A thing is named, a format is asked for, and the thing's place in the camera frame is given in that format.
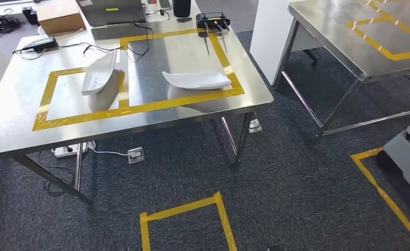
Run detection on white plastic shell part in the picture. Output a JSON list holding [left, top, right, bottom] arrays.
[[81, 50, 118, 96], [162, 71, 232, 91]]

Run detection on stainless steel workbench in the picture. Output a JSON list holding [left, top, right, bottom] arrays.
[[274, 0, 410, 147], [0, 0, 275, 204]]

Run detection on white floor cable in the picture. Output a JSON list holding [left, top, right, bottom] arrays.
[[86, 140, 130, 157]]

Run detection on small black box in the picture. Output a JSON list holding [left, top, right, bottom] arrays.
[[21, 6, 39, 26]]

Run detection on metal floor socket box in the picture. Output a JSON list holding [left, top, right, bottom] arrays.
[[127, 146, 146, 165], [248, 119, 264, 134]]

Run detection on black cylinder container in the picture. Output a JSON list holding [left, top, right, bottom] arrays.
[[172, 0, 192, 18]]

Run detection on black cable pile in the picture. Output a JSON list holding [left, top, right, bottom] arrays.
[[0, 7, 26, 39]]

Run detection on yellow tape on workbench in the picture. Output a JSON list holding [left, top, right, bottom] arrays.
[[32, 27, 245, 132]]

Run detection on black floor cable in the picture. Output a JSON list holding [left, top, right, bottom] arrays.
[[38, 151, 76, 198]]

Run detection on yellow floor tape square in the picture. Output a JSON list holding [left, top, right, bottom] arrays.
[[350, 147, 410, 246], [139, 191, 238, 251]]

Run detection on black chair legs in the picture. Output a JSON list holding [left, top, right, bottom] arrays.
[[302, 49, 318, 67]]

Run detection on black bench cable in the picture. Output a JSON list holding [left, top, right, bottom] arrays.
[[12, 21, 155, 61]]

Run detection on black power adapter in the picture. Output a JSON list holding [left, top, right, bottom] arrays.
[[31, 37, 59, 53]]

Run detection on white power strip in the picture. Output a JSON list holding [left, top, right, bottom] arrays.
[[51, 142, 88, 159]]

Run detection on brown cardboard box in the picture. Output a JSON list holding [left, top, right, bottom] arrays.
[[36, 0, 87, 36]]

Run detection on grey laptop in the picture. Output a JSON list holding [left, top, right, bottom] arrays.
[[74, 0, 147, 27]]

